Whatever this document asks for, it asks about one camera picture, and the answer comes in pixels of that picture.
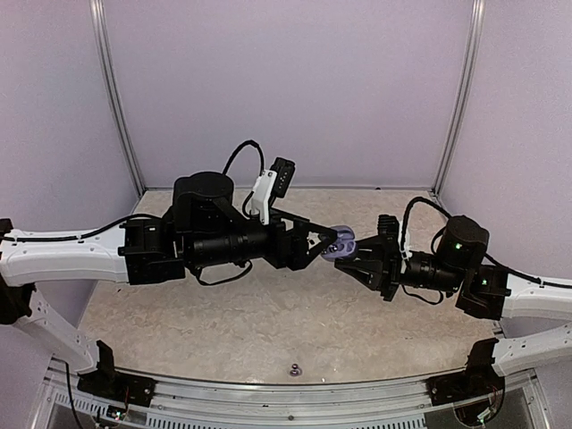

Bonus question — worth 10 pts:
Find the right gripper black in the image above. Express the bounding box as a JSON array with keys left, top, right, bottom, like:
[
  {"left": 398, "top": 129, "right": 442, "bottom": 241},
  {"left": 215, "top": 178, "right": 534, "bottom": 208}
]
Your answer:
[{"left": 335, "top": 235, "right": 466, "bottom": 303}]

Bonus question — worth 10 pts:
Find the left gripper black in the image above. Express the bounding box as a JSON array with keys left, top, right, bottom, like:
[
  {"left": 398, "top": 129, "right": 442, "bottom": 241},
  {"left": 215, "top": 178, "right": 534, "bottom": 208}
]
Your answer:
[{"left": 189, "top": 206, "right": 339, "bottom": 271}]

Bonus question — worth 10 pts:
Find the blue-grey earbud case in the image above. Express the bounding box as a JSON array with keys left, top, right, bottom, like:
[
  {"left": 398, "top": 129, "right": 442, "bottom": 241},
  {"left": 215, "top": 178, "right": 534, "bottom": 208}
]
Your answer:
[{"left": 322, "top": 225, "right": 357, "bottom": 262}]

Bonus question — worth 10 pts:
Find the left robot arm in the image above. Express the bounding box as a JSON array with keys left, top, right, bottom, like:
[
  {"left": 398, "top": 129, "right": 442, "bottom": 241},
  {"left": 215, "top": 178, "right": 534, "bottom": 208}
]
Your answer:
[{"left": 1, "top": 171, "right": 337, "bottom": 398}]

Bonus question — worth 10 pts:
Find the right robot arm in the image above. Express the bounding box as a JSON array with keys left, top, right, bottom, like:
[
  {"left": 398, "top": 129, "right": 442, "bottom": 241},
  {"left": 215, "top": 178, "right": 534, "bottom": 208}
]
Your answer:
[{"left": 323, "top": 215, "right": 571, "bottom": 397}]

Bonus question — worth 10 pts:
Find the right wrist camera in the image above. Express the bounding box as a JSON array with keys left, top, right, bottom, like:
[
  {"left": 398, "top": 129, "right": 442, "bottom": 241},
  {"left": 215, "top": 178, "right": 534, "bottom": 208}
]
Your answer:
[{"left": 377, "top": 214, "right": 412, "bottom": 261}]

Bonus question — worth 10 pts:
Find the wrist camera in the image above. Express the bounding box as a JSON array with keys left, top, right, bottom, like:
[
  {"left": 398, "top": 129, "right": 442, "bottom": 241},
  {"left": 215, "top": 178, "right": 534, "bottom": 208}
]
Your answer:
[
  {"left": 377, "top": 214, "right": 412, "bottom": 261},
  {"left": 247, "top": 157, "right": 296, "bottom": 225}
]

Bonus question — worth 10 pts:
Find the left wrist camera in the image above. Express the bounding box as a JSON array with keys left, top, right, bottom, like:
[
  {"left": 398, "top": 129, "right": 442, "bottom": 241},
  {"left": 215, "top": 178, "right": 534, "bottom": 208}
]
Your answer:
[{"left": 247, "top": 157, "right": 296, "bottom": 225}]

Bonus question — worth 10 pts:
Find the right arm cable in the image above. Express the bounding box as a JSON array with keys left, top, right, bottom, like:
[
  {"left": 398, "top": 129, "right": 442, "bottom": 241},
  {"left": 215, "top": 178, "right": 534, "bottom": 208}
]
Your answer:
[{"left": 401, "top": 196, "right": 452, "bottom": 238}]

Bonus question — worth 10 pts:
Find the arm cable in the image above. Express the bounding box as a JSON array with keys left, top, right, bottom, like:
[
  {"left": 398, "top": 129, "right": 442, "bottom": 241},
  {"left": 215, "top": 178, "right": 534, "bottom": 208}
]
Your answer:
[
  {"left": 401, "top": 196, "right": 452, "bottom": 238},
  {"left": 222, "top": 140, "right": 265, "bottom": 180}
]

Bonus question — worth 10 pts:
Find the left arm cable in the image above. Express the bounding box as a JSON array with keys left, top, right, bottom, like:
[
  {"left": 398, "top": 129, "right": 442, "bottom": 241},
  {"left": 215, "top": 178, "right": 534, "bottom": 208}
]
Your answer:
[{"left": 222, "top": 140, "right": 265, "bottom": 180}]

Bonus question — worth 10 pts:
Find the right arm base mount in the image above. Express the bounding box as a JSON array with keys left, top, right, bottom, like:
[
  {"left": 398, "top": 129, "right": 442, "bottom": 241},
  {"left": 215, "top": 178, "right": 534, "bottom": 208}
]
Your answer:
[{"left": 426, "top": 338, "right": 506, "bottom": 406}]

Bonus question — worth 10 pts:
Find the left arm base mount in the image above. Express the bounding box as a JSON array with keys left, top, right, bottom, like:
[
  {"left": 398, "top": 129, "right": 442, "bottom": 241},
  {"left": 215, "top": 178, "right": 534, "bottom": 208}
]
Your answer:
[{"left": 78, "top": 340, "right": 156, "bottom": 408}]

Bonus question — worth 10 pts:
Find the right aluminium frame post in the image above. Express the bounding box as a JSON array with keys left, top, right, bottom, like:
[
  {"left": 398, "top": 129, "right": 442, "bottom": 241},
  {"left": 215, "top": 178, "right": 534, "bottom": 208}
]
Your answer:
[{"left": 432, "top": 0, "right": 486, "bottom": 198}]

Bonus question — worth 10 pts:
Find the aluminium frame post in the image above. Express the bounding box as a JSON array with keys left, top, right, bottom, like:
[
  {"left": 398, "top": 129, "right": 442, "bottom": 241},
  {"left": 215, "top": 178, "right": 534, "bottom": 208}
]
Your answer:
[
  {"left": 88, "top": 0, "right": 147, "bottom": 198},
  {"left": 432, "top": 0, "right": 486, "bottom": 198}
]

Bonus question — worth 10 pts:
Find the front aluminium rail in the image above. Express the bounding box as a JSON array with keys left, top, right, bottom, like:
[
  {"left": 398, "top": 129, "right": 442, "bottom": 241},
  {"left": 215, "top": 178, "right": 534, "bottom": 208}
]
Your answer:
[{"left": 25, "top": 358, "right": 553, "bottom": 428}]

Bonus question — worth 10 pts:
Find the left aluminium frame post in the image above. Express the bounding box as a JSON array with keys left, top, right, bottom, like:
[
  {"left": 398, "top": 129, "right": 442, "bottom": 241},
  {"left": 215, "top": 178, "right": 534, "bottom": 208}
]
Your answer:
[{"left": 88, "top": 0, "right": 147, "bottom": 198}]

